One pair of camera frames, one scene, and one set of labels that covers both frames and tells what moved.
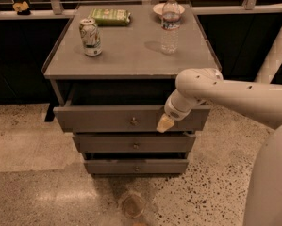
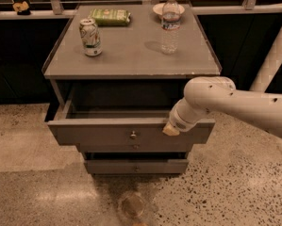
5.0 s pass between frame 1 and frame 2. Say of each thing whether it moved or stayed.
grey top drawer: moved
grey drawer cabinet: stayed
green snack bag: stayed
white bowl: stayed
